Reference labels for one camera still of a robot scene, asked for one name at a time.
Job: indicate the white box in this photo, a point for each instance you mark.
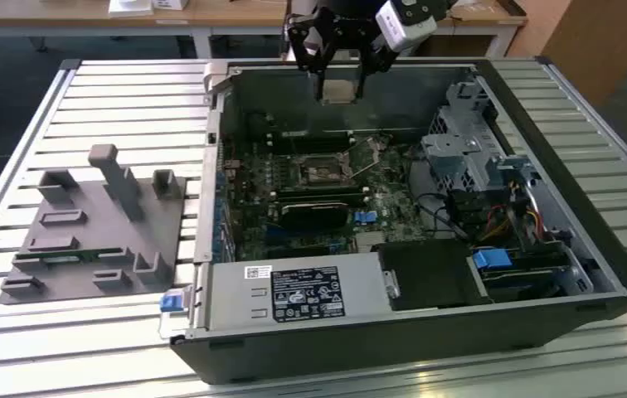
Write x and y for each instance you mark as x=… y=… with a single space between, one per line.
x=131 y=8

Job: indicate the silver drive cage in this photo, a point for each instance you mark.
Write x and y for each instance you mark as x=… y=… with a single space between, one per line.
x=452 y=157

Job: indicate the black RAM slot bank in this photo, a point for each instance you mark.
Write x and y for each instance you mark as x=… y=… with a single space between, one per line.
x=313 y=141
x=318 y=193

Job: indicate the blue disk carrier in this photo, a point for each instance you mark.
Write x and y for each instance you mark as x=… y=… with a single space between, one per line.
x=490 y=259

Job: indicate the silver heat sink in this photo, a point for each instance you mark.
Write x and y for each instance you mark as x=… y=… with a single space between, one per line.
x=372 y=241

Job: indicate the black plastic shroud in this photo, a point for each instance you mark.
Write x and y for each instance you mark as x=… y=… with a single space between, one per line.
x=429 y=273

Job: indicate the black PC case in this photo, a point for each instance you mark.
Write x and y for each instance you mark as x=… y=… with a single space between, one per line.
x=402 y=344

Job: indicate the black graphics card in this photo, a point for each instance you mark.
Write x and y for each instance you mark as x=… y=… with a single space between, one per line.
x=313 y=215

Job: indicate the CPU socket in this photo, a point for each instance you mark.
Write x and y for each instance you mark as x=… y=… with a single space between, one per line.
x=321 y=170

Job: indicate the wooden desk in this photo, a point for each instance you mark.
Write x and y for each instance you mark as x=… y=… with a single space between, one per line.
x=70 y=18

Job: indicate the green motherboard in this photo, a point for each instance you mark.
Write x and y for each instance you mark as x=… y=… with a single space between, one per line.
x=390 y=199

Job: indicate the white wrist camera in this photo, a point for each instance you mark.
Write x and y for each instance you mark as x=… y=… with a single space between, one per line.
x=405 y=25

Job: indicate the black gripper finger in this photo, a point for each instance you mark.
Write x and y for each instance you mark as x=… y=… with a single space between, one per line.
x=382 y=56
x=307 y=45

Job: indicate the wooden cabinet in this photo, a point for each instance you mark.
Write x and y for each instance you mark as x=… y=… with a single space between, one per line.
x=596 y=37

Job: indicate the green RAM stick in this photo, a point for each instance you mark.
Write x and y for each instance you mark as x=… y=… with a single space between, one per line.
x=88 y=253

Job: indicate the blue board connector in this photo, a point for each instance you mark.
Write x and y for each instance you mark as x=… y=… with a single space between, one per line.
x=366 y=216

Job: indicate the silver power supply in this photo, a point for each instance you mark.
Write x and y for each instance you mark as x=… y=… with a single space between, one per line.
x=225 y=298

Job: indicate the metal locking lever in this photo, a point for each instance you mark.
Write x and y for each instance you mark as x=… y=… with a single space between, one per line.
x=368 y=166

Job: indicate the gray parts rack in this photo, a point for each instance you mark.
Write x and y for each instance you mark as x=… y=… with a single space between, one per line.
x=103 y=232

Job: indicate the silver CPU plate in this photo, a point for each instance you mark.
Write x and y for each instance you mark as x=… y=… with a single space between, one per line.
x=338 y=90

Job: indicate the blue case latch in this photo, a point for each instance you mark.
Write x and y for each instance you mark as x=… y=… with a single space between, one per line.
x=173 y=302

